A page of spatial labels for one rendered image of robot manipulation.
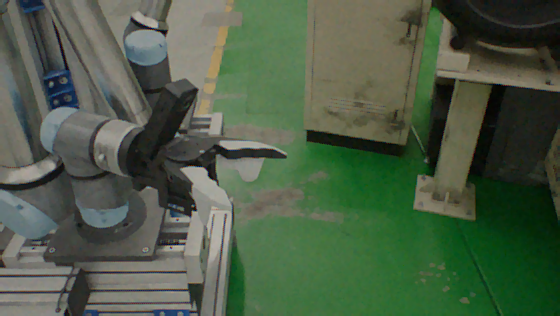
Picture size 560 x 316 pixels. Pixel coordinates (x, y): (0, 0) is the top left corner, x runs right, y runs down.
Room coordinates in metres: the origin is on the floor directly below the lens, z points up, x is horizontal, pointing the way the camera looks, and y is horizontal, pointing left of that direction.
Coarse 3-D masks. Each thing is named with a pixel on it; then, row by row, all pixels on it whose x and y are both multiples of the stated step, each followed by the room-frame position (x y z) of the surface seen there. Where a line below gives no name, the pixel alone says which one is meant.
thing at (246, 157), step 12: (228, 144) 0.54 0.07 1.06; (240, 144) 0.54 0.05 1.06; (252, 144) 0.55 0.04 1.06; (228, 156) 0.53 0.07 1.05; (240, 156) 0.53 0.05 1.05; (252, 156) 0.53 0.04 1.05; (264, 156) 0.54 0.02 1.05; (276, 156) 0.53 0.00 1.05; (228, 168) 0.54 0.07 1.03; (240, 168) 0.54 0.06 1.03; (252, 168) 0.54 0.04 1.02; (252, 180) 0.54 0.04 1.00
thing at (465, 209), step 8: (424, 176) 1.87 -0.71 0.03; (424, 184) 1.82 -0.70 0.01; (472, 184) 1.82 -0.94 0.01; (416, 192) 1.76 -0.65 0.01; (424, 192) 1.76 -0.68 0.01; (472, 192) 1.76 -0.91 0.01; (416, 200) 1.70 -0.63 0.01; (424, 200) 1.70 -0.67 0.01; (432, 200) 1.69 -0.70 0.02; (464, 200) 1.70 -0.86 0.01; (472, 200) 1.70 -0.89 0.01; (416, 208) 1.65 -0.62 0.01; (424, 208) 1.64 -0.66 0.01; (432, 208) 1.64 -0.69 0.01; (440, 208) 1.64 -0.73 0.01; (448, 208) 1.64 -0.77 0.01; (456, 208) 1.64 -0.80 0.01; (464, 208) 1.64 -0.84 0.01; (472, 208) 1.64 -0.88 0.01; (456, 216) 1.59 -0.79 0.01; (464, 216) 1.59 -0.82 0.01; (472, 216) 1.59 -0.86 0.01
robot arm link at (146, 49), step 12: (132, 36) 1.28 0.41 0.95; (144, 36) 1.28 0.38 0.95; (156, 36) 1.29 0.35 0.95; (132, 48) 1.23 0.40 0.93; (144, 48) 1.22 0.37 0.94; (156, 48) 1.23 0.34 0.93; (132, 60) 1.22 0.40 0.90; (144, 60) 1.22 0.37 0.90; (156, 60) 1.23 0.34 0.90; (168, 60) 1.27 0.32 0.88; (144, 72) 1.21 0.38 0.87; (156, 72) 1.22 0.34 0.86; (168, 72) 1.26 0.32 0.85; (144, 84) 1.22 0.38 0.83; (156, 84) 1.22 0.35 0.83
